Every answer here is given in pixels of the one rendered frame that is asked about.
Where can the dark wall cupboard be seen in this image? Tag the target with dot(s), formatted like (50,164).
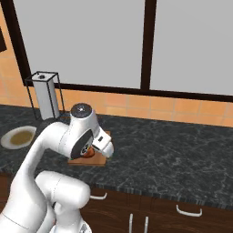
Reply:
(2,39)

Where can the orange red food item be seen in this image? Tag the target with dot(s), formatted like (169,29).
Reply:
(89,152)

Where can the brown wooden cutting board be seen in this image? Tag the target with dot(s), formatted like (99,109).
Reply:
(97,160)

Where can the white paper towel roll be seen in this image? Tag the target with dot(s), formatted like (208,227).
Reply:
(45,97)

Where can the white round plate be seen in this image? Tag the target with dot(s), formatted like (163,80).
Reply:
(6,140)

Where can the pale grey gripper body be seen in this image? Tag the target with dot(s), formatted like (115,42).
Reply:
(106,149)

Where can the dark wood cupboard door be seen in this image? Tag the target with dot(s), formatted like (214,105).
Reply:
(109,221)
(182,226)

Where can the dark framed window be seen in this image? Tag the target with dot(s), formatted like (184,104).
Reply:
(145,45)

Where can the dark wood drawer front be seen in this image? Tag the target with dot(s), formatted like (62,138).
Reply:
(121,198)
(212,214)

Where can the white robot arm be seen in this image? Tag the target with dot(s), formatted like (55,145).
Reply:
(33,170)

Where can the olive brown meat slab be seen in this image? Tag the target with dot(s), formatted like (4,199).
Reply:
(21,137)

